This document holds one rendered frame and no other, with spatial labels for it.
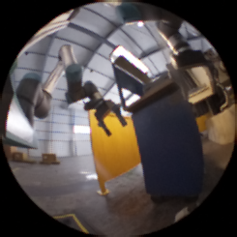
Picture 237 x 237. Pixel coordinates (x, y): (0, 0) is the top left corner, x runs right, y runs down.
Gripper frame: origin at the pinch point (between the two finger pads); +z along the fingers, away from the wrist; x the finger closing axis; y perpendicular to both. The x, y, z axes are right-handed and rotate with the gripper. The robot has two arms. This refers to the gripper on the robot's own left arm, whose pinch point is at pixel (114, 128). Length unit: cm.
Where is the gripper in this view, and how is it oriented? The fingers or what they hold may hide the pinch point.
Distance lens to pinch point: 40.9
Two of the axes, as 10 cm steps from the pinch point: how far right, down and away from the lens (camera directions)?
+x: -5.9, 4.8, 6.5
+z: 5.4, 8.3, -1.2
